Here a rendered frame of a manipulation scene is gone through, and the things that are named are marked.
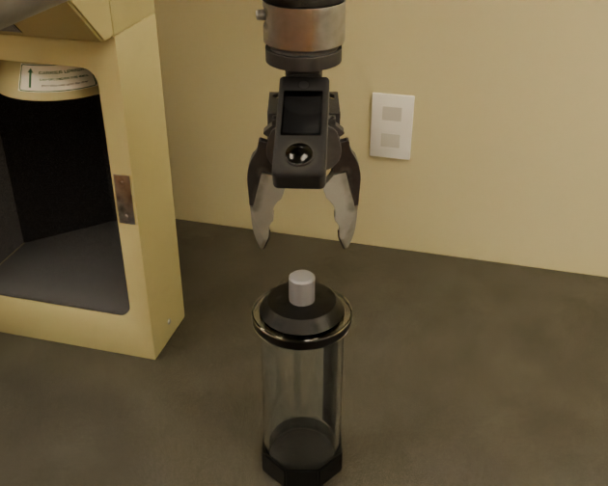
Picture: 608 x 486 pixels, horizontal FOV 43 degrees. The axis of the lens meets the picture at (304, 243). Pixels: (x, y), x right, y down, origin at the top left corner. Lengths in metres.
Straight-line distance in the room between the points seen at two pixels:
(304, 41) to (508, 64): 0.62
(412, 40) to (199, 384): 0.62
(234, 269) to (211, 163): 0.23
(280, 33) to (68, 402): 0.62
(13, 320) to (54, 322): 0.07
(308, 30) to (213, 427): 0.55
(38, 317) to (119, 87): 0.41
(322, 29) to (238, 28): 0.65
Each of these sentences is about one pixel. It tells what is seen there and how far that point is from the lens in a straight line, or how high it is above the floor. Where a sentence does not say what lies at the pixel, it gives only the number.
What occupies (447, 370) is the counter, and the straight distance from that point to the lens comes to 1.13.
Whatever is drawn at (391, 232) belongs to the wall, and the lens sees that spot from 1.41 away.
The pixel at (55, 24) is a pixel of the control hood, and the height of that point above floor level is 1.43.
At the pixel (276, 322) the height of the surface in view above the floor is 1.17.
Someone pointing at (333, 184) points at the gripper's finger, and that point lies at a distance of 0.76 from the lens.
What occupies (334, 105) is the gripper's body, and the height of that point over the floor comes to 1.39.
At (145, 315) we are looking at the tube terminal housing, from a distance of 1.10.
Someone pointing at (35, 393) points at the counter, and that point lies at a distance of 1.13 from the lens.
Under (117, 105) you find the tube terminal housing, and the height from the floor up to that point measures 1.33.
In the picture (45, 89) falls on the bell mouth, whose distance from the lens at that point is 1.03.
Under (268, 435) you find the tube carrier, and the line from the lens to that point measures 0.93.
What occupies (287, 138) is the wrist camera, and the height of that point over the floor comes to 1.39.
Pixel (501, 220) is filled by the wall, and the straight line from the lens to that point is 1.38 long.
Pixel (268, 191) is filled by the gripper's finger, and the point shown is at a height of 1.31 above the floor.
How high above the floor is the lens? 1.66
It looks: 31 degrees down
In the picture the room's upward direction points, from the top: straight up
